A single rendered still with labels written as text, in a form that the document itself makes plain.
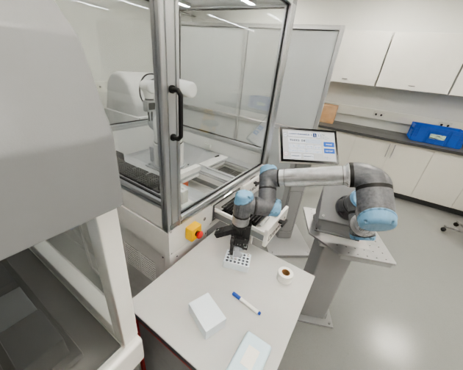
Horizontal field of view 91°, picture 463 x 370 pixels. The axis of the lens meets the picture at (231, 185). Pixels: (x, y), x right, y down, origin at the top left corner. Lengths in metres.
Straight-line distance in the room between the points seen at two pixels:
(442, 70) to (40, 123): 4.39
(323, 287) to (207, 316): 1.05
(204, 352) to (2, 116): 0.83
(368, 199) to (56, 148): 0.85
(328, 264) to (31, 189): 1.54
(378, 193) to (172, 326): 0.86
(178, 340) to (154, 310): 0.15
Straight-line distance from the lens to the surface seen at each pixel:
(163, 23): 0.83
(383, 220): 0.89
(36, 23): 0.44
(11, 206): 0.41
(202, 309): 0.97
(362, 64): 4.37
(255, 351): 0.92
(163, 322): 1.01
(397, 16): 4.80
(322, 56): 2.79
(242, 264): 1.15
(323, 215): 1.48
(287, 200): 2.28
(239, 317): 1.02
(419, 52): 4.40
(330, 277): 1.75
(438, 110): 4.84
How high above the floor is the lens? 1.62
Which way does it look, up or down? 28 degrees down
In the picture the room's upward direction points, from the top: 6 degrees clockwise
